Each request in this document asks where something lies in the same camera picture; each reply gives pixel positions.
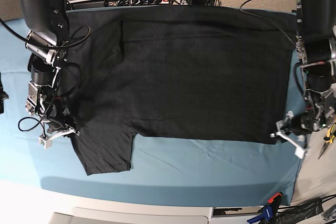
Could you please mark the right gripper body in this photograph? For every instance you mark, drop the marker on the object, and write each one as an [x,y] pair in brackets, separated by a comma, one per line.
[57,123]

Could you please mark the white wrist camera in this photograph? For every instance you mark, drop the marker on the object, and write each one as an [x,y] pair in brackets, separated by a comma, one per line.
[45,141]
[301,152]

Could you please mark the yellow handled pliers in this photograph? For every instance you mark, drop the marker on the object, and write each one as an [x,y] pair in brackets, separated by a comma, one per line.
[328,140]

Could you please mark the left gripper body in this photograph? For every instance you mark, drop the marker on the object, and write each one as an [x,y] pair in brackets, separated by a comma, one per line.
[296,128]

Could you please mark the blue orange clamp bottom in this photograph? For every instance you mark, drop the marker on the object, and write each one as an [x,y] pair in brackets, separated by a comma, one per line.
[269,211]

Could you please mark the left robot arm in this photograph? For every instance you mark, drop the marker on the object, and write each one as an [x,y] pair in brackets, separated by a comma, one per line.
[314,74]

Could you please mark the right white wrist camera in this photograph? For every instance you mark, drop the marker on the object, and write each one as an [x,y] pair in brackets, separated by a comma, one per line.
[45,141]

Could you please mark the blue table cloth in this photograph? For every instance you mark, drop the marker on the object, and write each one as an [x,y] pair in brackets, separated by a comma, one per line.
[164,170]

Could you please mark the black T-shirt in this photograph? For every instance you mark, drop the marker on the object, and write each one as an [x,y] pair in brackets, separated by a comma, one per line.
[190,72]

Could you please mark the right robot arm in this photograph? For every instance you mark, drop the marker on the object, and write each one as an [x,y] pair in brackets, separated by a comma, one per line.
[54,78]

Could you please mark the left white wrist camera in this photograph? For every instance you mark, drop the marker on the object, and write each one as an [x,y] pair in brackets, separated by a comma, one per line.
[301,152]

